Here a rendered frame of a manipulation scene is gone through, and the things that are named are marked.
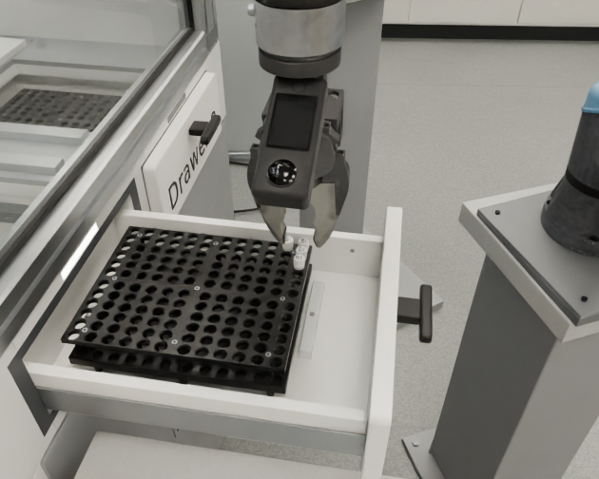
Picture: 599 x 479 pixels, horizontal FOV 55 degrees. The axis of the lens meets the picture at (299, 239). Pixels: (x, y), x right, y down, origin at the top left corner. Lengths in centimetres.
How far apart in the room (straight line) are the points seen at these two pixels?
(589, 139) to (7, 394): 74
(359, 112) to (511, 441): 85
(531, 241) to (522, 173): 163
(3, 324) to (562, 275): 69
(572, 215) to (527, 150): 181
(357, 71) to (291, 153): 101
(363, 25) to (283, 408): 106
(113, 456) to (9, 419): 14
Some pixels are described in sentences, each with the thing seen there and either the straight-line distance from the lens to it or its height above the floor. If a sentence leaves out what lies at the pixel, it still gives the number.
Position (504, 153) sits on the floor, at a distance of 266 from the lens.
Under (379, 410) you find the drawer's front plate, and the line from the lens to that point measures 50.
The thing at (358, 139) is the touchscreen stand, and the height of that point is 54.
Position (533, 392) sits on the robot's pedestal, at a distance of 106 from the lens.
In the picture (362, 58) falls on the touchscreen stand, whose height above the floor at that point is 76.
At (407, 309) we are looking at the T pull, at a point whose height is 91.
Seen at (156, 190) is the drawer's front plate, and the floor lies 89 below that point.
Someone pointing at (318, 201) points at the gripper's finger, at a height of 100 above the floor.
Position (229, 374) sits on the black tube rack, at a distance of 59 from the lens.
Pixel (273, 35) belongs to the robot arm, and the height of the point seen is 117.
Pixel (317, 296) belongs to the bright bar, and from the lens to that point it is 68.
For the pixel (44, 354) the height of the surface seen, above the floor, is 86.
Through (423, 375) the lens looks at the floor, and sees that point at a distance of 170.
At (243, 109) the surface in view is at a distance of 236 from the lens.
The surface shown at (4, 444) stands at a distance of 60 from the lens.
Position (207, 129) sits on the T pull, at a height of 91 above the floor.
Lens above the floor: 134
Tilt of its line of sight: 41 degrees down
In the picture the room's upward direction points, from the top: straight up
